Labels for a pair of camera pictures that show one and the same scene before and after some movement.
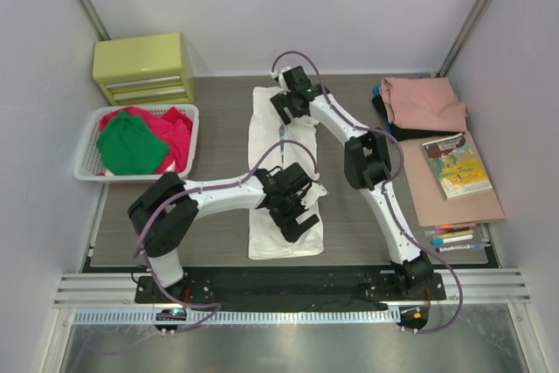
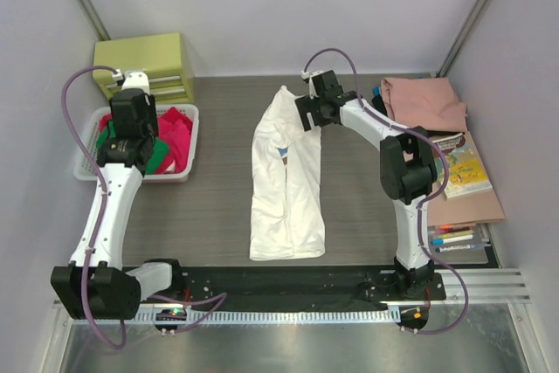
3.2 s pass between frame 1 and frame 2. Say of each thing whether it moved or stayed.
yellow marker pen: stayed
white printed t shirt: moved
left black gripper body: moved
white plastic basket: stayed
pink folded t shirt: stayed
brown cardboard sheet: stayed
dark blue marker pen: stayed
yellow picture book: stayed
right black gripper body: moved
